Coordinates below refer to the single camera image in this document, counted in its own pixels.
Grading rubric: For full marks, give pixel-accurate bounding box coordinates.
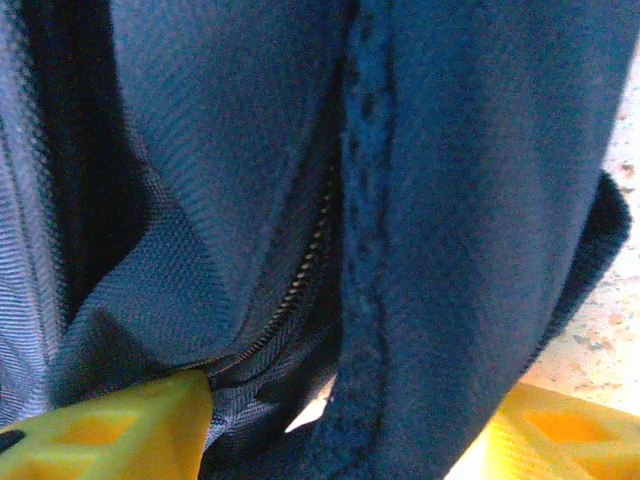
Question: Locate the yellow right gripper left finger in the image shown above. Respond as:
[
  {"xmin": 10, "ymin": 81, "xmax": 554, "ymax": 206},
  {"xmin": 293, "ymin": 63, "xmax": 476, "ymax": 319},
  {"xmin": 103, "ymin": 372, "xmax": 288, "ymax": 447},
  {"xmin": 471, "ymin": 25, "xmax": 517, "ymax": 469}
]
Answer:
[{"xmin": 0, "ymin": 368, "xmax": 213, "ymax": 480}]

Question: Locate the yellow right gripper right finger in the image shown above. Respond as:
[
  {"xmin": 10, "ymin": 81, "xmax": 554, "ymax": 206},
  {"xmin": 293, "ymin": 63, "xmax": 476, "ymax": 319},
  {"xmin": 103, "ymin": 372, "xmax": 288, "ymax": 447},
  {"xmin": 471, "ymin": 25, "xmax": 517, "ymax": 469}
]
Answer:
[{"xmin": 444, "ymin": 382, "xmax": 640, "ymax": 480}]

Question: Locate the navy blue backpack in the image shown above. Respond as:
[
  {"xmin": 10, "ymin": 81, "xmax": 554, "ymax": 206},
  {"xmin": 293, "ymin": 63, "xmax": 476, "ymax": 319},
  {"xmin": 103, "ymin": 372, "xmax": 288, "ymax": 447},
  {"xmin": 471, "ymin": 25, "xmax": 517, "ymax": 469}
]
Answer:
[{"xmin": 0, "ymin": 0, "xmax": 632, "ymax": 480}]

